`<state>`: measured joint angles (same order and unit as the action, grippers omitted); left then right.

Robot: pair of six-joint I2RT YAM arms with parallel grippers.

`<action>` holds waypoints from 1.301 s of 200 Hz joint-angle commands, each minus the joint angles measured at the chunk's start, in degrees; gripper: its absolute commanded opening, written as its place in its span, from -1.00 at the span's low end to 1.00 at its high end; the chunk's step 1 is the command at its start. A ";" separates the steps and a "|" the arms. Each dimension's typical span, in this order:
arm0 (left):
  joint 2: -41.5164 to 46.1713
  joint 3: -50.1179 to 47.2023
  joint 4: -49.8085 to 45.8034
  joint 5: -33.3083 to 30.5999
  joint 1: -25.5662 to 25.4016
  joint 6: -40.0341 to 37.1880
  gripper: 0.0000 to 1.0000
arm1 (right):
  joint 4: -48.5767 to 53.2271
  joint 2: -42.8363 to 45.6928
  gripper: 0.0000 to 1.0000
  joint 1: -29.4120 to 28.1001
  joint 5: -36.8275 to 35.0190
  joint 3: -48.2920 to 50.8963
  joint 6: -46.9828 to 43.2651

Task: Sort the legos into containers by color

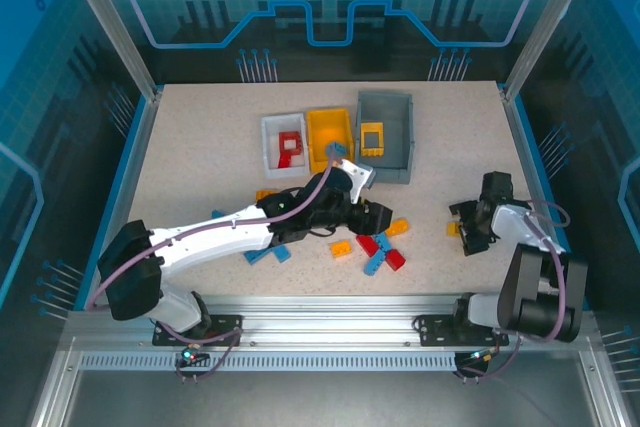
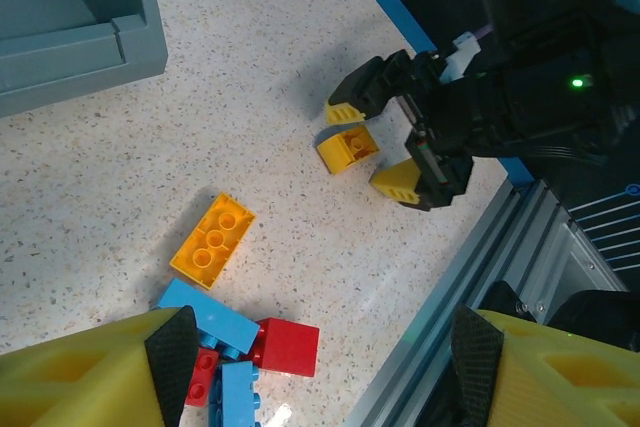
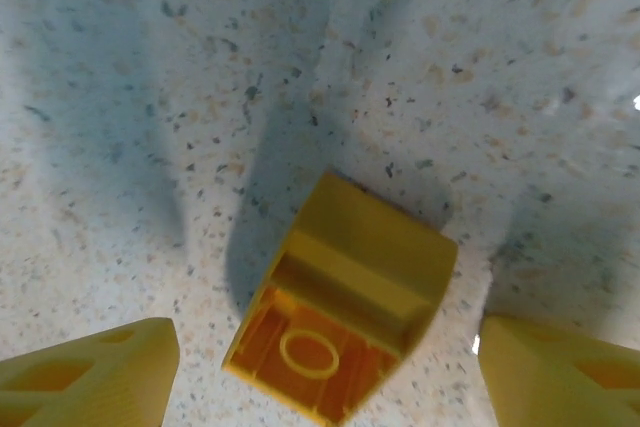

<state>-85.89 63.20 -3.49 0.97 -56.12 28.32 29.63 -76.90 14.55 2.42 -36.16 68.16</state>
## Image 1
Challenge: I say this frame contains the yellow plastic bin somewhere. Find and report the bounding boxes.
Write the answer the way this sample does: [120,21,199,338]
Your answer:
[305,106,357,176]

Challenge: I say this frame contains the blue table edge strip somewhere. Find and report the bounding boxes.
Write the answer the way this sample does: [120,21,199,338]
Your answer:
[512,96,569,278]
[74,96,154,311]

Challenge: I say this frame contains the grey plastic bin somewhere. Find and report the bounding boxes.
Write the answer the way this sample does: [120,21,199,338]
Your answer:
[354,90,416,186]

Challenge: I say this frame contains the white plastic bin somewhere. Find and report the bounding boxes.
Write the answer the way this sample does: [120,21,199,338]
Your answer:
[260,113,309,182]

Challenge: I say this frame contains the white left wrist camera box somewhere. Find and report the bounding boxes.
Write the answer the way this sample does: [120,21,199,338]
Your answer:
[341,159,377,204]

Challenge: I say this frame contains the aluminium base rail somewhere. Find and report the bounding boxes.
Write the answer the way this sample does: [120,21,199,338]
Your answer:
[67,294,596,351]

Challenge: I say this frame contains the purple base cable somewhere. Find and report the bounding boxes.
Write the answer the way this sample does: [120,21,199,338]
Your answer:
[452,336,521,383]
[174,326,244,384]

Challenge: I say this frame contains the slotted metal cable tray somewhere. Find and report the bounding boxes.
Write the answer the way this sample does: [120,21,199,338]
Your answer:
[78,350,460,373]

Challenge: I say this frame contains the grey metal base plate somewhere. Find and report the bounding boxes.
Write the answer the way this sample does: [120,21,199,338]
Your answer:
[64,370,596,427]

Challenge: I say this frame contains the aluminium frame post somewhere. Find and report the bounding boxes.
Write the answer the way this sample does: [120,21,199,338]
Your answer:
[54,0,164,101]
[502,0,596,101]

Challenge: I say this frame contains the aluminium side frame rail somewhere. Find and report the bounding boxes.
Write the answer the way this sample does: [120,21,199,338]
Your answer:
[27,89,164,427]
[499,81,624,427]

